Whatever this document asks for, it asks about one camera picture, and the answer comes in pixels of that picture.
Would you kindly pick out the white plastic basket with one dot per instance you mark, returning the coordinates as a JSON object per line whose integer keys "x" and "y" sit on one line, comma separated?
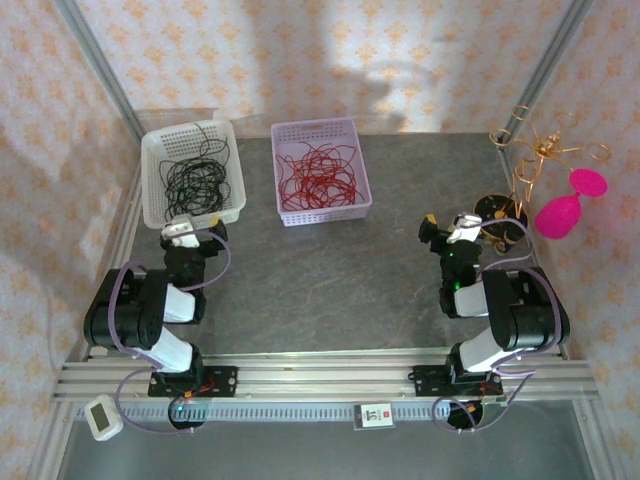
{"x": 165, "y": 145}

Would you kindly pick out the white label card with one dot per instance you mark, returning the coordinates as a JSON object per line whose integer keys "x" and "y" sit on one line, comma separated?
{"x": 374, "y": 416}

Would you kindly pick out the aluminium frame post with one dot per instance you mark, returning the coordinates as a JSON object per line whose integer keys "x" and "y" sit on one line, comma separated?
{"x": 104, "y": 70}
{"x": 541, "y": 70}

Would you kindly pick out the aluminium rail beam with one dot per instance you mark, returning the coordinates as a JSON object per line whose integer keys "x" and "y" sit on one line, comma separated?
{"x": 325, "y": 380}

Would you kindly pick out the lilac plastic basket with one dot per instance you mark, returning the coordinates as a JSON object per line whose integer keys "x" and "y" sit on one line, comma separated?
{"x": 345, "y": 130}

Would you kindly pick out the pink goblet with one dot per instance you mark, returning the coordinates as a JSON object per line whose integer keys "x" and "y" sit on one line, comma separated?
{"x": 557, "y": 215}

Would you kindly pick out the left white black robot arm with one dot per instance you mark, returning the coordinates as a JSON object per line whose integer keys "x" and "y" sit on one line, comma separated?
{"x": 175, "y": 305}

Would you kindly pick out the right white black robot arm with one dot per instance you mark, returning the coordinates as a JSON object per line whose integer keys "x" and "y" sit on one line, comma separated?
{"x": 470, "y": 300}

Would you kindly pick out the white digital timer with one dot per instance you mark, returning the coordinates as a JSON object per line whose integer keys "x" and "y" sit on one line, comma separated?
{"x": 102, "y": 417}

